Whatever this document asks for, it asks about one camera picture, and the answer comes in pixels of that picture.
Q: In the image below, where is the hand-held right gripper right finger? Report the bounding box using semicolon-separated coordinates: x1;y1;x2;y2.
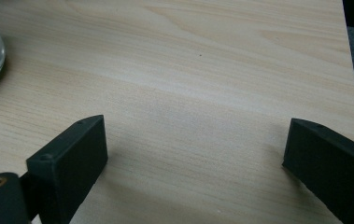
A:
281;118;354;224

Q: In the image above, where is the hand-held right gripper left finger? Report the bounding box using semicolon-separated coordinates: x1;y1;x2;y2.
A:
25;114;109;224

